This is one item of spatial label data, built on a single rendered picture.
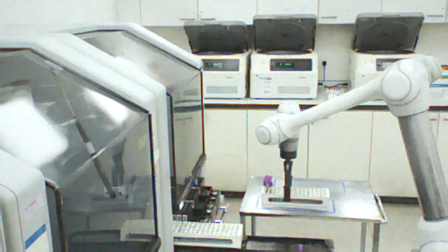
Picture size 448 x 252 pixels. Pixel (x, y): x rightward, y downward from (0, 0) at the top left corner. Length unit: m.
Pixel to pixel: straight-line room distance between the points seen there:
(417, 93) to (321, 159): 2.58
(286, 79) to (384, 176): 1.16
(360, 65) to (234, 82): 1.03
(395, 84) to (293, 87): 2.45
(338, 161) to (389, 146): 0.43
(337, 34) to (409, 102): 3.00
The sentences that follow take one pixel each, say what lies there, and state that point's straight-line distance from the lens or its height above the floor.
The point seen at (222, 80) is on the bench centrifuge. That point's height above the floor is 1.07.
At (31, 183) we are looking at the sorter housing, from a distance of 0.88.
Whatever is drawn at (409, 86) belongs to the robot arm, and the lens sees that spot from 1.66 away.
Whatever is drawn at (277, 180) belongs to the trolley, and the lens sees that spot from 2.52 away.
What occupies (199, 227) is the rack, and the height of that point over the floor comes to 0.86.
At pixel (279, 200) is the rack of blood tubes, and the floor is 0.84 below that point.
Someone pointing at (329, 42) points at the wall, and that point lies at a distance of 4.65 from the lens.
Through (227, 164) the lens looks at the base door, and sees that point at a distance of 4.26.
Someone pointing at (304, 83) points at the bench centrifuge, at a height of 1.04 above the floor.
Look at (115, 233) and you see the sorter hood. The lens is 1.23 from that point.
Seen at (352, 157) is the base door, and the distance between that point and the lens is 4.23.
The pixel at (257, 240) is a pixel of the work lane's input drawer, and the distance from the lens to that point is 1.97.
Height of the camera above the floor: 1.72
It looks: 15 degrees down
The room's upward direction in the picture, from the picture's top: 1 degrees counter-clockwise
